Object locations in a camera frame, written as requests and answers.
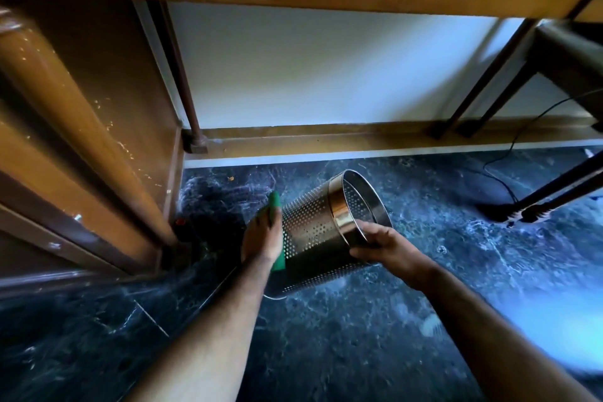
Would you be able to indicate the person's left hand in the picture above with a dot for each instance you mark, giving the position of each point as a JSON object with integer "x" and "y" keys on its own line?
{"x": 259, "y": 241}

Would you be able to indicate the person's left fingers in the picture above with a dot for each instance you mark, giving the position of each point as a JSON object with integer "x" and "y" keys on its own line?
{"x": 269, "y": 218}

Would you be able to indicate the person's right thumb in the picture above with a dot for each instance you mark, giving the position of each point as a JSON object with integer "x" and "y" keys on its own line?
{"x": 362, "y": 254}

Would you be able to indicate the brown wooden skirting board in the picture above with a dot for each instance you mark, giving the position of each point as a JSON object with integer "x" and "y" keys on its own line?
{"x": 377, "y": 138}

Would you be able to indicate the person's left forearm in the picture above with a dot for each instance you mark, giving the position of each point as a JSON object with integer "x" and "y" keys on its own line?
{"x": 212, "y": 345}

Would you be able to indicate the small red black object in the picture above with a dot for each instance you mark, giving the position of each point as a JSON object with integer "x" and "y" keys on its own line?
{"x": 180, "y": 223}

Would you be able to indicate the person's right hand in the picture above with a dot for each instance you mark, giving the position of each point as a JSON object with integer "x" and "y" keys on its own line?
{"x": 400, "y": 255}

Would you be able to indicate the perforated steel waste bin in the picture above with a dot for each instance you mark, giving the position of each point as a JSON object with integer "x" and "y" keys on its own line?
{"x": 315, "y": 237}

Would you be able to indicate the person's right forearm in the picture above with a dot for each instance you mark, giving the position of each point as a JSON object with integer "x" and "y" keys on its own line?
{"x": 494, "y": 345}

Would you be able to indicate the dark metal pipe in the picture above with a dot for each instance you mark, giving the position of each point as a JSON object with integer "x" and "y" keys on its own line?
{"x": 181, "y": 86}

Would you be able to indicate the green cleaning cloth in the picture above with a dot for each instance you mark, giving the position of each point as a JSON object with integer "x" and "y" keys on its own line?
{"x": 280, "y": 261}

